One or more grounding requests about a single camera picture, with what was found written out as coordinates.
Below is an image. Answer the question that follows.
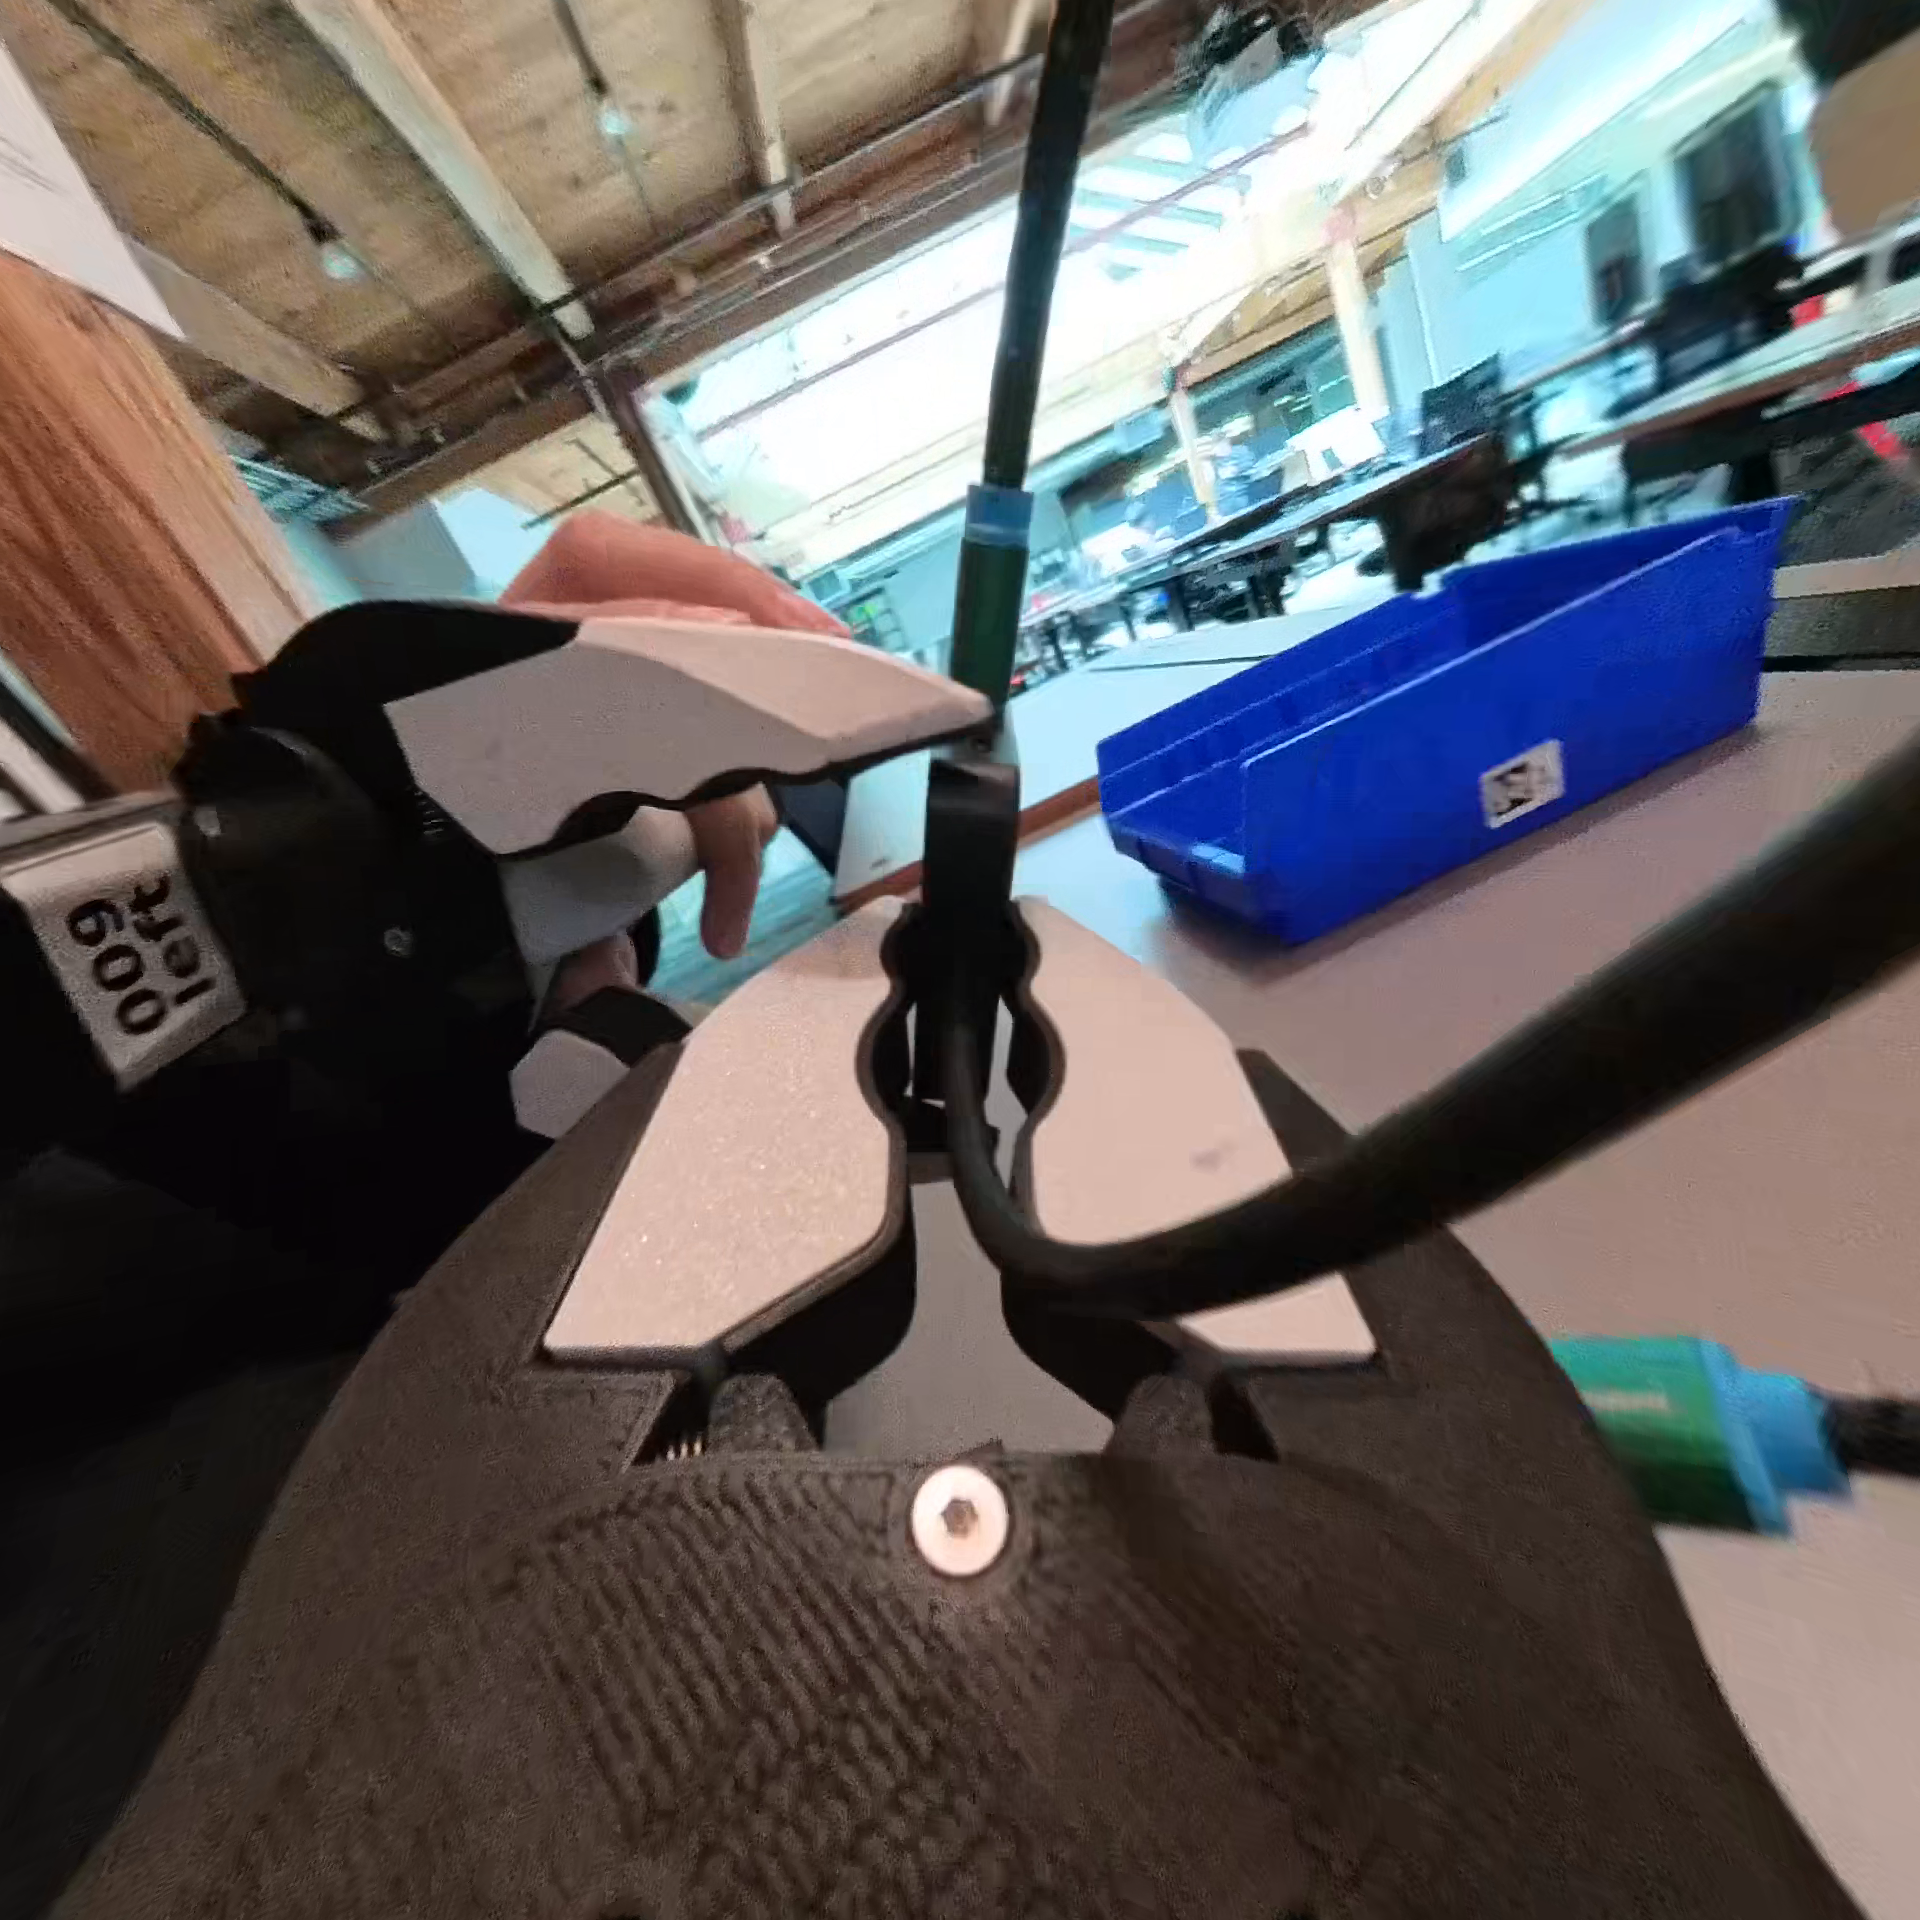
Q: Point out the person's left forearm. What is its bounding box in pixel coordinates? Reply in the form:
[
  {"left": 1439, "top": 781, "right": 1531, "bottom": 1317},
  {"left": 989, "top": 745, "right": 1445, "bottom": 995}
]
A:
[{"left": 0, "top": 1035, "right": 601, "bottom": 1443}]

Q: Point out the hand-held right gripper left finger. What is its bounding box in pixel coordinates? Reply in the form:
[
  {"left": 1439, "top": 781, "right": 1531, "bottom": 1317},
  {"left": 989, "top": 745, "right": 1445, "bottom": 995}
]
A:
[{"left": 544, "top": 896, "right": 921, "bottom": 1369}]

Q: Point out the person's left hand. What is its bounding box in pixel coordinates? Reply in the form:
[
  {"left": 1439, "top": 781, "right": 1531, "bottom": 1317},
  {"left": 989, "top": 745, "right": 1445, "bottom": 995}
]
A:
[{"left": 499, "top": 511, "right": 858, "bottom": 962}]

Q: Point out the black braided hub cable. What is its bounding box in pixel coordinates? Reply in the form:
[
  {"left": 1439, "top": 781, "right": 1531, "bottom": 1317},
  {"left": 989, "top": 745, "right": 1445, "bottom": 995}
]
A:
[{"left": 937, "top": 781, "right": 1920, "bottom": 1329}]

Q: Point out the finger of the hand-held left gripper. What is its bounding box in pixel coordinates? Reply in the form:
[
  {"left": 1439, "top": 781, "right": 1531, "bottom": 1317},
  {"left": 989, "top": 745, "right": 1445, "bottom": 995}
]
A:
[
  {"left": 503, "top": 809, "right": 706, "bottom": 965},
  {"left": 387, "top": 615, "right": 1001, "bottom": 859}
]

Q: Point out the wooden pillar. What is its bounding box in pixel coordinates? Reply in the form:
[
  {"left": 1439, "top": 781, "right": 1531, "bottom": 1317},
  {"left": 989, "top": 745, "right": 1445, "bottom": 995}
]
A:
[{"left": 0, "top": 248, "right": 314, "bottom": 790}]

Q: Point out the black cable with taped plug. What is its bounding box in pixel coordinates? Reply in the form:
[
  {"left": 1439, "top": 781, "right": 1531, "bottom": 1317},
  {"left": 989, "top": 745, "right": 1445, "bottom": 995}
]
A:
[{"left": 949, "top": 0, "right": 1121, "bottom": 753}]

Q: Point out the grey desk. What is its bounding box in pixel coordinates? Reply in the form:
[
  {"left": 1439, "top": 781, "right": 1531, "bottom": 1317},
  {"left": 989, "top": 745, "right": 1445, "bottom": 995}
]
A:
[{"left": 833, "top": 555, "right": 1920, "bottom": 1920}]

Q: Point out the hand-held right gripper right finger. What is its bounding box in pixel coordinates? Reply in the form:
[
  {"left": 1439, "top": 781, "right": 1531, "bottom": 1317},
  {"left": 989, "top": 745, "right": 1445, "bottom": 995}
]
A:
[{"left": 1009, "top": 896, "right": 1377, "bottom": 1362}]

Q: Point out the braided cable with green plug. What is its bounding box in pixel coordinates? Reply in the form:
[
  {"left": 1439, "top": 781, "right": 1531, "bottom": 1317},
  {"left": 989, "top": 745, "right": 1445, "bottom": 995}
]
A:
[{"left": 1547, "top": 1334, "right": 1920, "bottom": 1538}]

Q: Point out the blue bin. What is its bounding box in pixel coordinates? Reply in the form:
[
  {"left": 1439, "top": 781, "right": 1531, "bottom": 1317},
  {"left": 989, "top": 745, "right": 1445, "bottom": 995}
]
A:
[{"left": 1095, "top": 496, "right": 1797, "bottom": 951}]

